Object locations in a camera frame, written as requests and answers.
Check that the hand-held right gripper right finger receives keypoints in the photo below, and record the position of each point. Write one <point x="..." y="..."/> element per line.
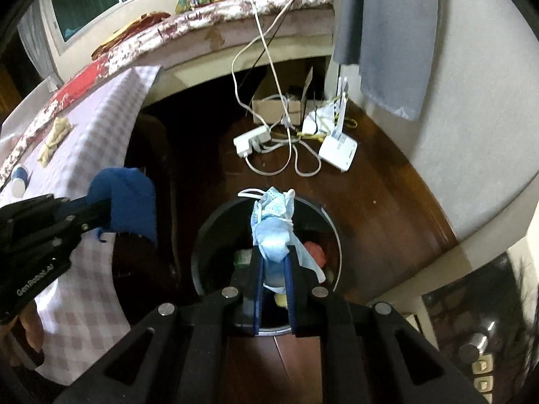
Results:
<point x="292" y="298"/>

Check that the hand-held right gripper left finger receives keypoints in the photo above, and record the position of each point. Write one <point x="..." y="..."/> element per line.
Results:
<point x="257" y="303"/>

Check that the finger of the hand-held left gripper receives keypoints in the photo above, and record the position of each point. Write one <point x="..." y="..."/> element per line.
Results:
<point x="90" y="214"/>

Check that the yellow cloth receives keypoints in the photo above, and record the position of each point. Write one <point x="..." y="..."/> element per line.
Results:
<point x="281" y="301"/>

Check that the blue cloth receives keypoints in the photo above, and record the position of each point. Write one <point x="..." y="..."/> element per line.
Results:
<point x="126" y="197"/>

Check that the green white carton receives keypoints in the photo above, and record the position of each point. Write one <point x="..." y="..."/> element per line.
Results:
<point x="242" y="257"/>

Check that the blue face mask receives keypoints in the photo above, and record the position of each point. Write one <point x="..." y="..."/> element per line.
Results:
<point x="271" y="240"/>

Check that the black trash bin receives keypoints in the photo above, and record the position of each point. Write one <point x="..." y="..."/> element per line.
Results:
<point x="210" y="227"/>

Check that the person's left hand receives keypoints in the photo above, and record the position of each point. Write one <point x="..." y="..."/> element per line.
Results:
<point x="33" y="328"/>

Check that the blue white cup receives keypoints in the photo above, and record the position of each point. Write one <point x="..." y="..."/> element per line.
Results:
<point x="19" y="179"/>

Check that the pink checked tablecloth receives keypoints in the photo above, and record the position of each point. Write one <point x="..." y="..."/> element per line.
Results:
<point x="97" y="134"/>

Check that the beige cloth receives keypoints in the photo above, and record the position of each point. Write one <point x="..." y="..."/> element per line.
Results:
<point x="54" y="139"/>

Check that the white router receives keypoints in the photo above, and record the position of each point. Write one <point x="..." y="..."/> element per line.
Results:
<point x="337" y="149"/>

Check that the white power strip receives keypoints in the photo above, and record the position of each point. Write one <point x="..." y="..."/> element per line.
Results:
<point x="252" y="141"/>

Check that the white device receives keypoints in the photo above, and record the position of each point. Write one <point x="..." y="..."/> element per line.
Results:
<point x="313" y="123"/>

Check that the sheer white curtain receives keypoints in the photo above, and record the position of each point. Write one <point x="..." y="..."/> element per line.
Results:
<point x="38" y="42"/>

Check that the red yellow folded blanket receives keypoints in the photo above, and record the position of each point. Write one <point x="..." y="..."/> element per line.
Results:
<point x="126" y="33"/>

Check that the cardboard box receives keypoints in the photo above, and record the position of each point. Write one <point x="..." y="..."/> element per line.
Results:
<point x="269" y="109"/>

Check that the window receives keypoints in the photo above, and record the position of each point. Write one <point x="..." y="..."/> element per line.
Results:
<point x="84" y="4"/>

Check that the grey curtain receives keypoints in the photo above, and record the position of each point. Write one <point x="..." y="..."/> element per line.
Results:
<point x="379" y="29"/>

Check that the cream bed frame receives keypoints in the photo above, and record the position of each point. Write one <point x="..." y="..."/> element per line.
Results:
<point x="202" y="73"/>

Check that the cream wall switches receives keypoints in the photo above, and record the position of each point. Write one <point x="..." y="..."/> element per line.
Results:
<point x="482" y="366"/>

